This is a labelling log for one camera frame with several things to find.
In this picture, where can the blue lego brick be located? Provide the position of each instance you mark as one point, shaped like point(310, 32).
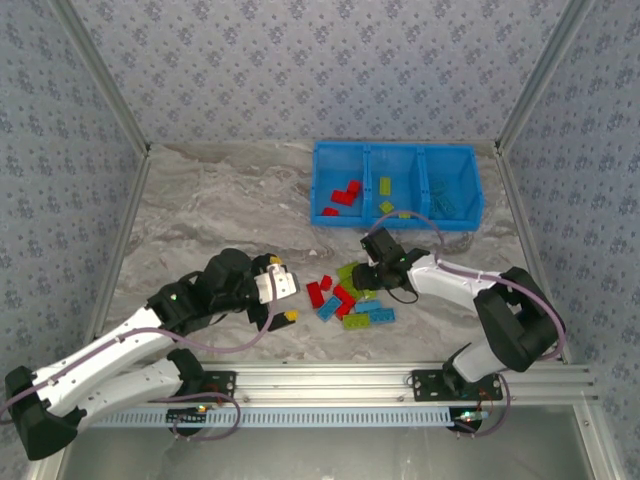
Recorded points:
point(444, 206)
point(329, 308)
point(381, 315)
point(367, 306)

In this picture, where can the small red lego brick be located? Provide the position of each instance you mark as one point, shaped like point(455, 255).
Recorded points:
point(326, 282)

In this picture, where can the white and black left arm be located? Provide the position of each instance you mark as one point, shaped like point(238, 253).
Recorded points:
point(100, 350)

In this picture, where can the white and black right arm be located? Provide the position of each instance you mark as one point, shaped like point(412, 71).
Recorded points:
point(505, 320)

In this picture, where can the blue three-compartment bin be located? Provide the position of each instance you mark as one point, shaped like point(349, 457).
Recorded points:
point(400, 165)

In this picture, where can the small black controller board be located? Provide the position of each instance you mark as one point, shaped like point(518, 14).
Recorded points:
point(467, 419)
point(187, 415)

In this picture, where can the grey metal base sheet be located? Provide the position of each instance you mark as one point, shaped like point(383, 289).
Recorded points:
point(325, 455)

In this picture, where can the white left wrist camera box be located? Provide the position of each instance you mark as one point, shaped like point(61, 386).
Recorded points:
point(280, 287)

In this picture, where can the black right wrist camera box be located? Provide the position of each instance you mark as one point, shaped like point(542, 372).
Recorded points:
point(382, 245)

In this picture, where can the aluminium front mounting rail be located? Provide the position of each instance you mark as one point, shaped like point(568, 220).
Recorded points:
point(325, 382)

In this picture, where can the aluminium side frame rail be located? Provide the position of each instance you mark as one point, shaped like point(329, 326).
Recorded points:
point(530, 250)
point(120, 240)

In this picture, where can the aluminium front frame post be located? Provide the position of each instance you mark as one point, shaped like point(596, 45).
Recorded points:
point(600, 445)
point(50, 467)

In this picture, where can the aluminium frame post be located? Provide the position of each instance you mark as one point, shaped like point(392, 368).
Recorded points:
point(100, 75)
point(545, 75)
point(50, 467)
point(600, 445)

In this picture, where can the aluminium rear frame post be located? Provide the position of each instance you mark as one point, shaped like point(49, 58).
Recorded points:
point(100, 75)
point(545, 75)

